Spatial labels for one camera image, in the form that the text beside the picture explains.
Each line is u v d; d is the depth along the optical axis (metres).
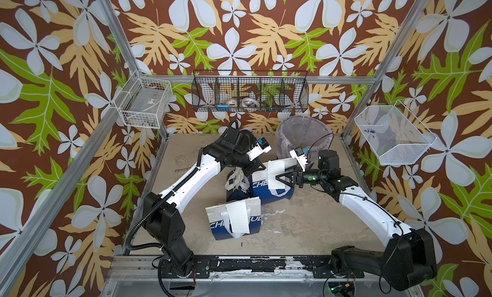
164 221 0.43
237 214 0.67
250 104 0.99
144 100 0.86
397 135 0.81
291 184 0.68
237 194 0.82
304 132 0.99
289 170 0.75
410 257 0.40
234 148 0.61
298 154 0.69
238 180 0.77
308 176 0.68
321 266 0.72
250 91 0.97
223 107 0.90
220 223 0.70
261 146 0.66
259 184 0.78
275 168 0.75
